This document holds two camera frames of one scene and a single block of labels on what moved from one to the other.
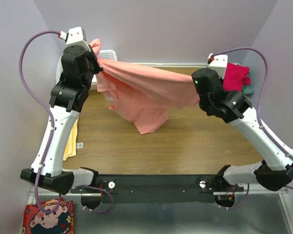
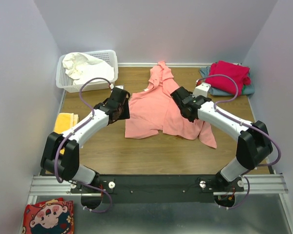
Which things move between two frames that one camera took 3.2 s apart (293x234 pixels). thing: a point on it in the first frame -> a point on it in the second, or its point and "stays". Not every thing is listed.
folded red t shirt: (236, 76) stays
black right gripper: (221, 80) -> (190, 93)
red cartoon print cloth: (61, 222) stays
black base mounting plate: (159, 188) stays
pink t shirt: (143, 93) -> (155, 110)
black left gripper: (91, 54) -> (126, 114)
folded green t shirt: (243, 88) stays
